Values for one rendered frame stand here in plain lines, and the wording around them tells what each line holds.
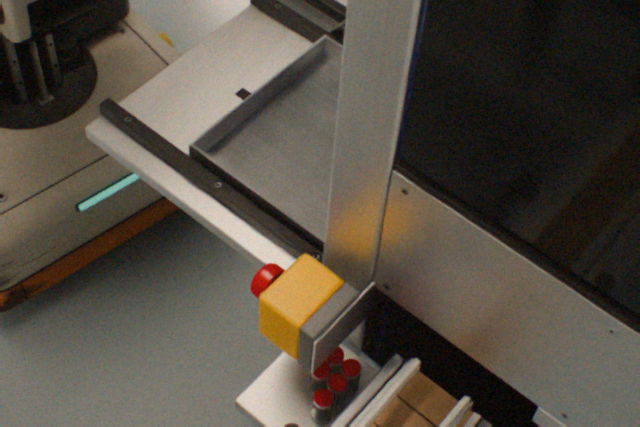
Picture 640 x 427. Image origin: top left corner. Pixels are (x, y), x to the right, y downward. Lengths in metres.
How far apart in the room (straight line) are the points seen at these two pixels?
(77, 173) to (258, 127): 0.80
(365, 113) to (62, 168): 1.29
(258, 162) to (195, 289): 0.96
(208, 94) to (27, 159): 0.80
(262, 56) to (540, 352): 0.66
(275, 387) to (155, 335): 1.06
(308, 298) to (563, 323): 0.26
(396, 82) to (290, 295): 0.29
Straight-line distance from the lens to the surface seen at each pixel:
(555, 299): 0.86
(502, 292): 0.90
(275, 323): 1.02
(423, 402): 1.07
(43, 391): 2.15
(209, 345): 2.15
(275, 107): 1.35
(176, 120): 1.34
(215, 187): 1.24
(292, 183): 1.27
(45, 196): 2.05
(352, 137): 0.89
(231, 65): 1.40
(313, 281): 1.01
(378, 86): 0.82
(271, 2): 1.46
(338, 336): 1.03
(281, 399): 1.12
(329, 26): 1.46
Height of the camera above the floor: 1.89
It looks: 53 degrees down
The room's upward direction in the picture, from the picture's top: 5 degrees clockwise
